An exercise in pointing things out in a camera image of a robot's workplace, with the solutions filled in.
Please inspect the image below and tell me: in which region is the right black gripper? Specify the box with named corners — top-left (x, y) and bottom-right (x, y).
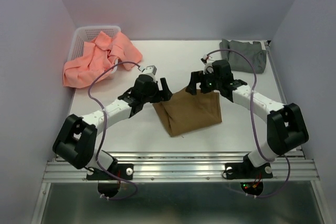
top-left (184, 68), bottom-right (222, 95)

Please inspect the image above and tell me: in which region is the tan brown skirt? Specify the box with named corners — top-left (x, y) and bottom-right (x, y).
top-left (153, 89), bottom-right (222, 137)

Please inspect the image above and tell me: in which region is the grey pleated skirt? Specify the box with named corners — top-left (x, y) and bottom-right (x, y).
top-left (219, 39), bottom-right (267, 74)

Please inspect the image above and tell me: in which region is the pink skirt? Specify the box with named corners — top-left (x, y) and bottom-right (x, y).
top-left (63, 31), bottom-right (143, 88)

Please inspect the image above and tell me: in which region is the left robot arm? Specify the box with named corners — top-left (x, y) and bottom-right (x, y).
top-left (52, 74), bottom-right (172, 179)

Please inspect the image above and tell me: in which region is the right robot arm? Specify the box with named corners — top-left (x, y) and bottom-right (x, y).
top-left (185, 60), bottom-right (309, 179)

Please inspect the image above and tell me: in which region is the white perforated plastic basket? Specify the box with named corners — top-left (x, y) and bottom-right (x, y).
top-left (67, 26), bottom-right (121, 80)

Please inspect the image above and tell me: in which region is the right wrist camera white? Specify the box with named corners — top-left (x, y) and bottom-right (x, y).
top-left (201, 55), bottom-right (215, 74)

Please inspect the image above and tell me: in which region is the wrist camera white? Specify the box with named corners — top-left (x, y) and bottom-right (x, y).
top-left (201, 55), bottom-right (215, 74)
top-left (138, 65), bottom-right (157, 76)

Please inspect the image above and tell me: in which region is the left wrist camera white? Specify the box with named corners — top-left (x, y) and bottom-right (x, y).
top-left (138, 65), bottom-right (157, 76)

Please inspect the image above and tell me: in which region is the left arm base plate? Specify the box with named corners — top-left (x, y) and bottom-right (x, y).
top-left (86, 163), bottom-right (134, 181)

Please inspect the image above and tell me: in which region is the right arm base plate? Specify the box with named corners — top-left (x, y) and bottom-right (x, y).
top-left (222, 162), bottom-right (273, 180)

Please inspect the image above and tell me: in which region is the aluminium mounting rail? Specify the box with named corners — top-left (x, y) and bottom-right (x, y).
top-left (43, 151), bottom-right (320, 183)

